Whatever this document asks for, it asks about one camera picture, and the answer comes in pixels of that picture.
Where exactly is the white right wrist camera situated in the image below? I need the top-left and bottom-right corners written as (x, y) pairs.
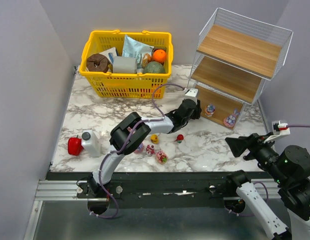
top-left (264, 120), bottom-right (290, 143)

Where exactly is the white blue carton box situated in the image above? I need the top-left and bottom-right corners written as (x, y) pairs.
top-left (100, 47), bottom-right (119, 64)

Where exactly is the orange fruit toy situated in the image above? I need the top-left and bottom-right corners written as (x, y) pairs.
top-left (152, 49), bottom-right (167, 64)

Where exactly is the red bell pepper toy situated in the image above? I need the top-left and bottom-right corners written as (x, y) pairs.
top-left (68, 136), bottom-right (83, 156)

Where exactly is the pink bear donut figure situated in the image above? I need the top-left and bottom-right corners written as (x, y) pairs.
top-left (156, 151), bottom-right (168, 164)

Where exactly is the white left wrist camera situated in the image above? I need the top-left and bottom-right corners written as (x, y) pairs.
top-left (184, 88), bottom-right (199, 102)

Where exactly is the purple bunny cupcake figure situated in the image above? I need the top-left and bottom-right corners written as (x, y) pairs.
top-left (204, 103), bottom-right (215, 118)

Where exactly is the bread in netted pack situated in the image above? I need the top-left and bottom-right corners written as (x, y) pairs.
top-left (141, 53), bottom-right (153, 68)

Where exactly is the grey paper roll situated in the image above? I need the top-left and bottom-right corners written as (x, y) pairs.
top-left (112, 56), bottom-right (137, 74)

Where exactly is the red haired mermaid figure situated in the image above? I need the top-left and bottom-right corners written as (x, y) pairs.
top-left (175, 134), bottom-right (184, 144)

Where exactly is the white wire wooden shelf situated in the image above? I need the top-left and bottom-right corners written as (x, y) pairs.
top-left (188, 7), bottom-right (293, 130)

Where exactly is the white bottle grey cap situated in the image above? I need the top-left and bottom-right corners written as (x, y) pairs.
top-left (81, 130), bottom-right (102, 158)

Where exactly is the yellow duck figure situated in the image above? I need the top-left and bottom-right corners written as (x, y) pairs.
top-left (150, 134), bottom-right (159, 144)

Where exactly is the light blue snack bag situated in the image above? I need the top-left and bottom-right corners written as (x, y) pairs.
top-left (122, 35), bottom-right (154, 69)

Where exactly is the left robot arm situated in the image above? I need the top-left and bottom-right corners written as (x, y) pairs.
top-left (87, 99), bottom-right (201, 197)

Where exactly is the yellow plastic shopping basket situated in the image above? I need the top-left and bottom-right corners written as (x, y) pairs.
top-left (79, 29), bottom-right (174, 99)

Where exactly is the pink bear strawberry figure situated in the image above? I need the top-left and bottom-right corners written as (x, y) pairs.
top-left (146, 144), bottom-right (155, 156)

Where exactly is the brown chocolate donut toy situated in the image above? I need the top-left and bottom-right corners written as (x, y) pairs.
top-left (86, 53), bottom-right (110, 73)

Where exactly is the green melon toy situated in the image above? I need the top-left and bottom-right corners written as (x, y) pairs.
top-left (143, 61), bottom-right (165, 74)

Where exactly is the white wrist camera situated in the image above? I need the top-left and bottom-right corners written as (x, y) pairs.
top-left (264, 120), bottom-right (290, 143)
top-left (184, 88), bottom-right (199, 102)

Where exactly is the purple bunny pink cake figure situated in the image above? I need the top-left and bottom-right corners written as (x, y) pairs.
top-left (134, 143), bottom-right (144, 154)

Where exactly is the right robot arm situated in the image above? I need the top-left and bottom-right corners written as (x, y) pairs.
top-left (225, 133), bottom-right (310, 240)

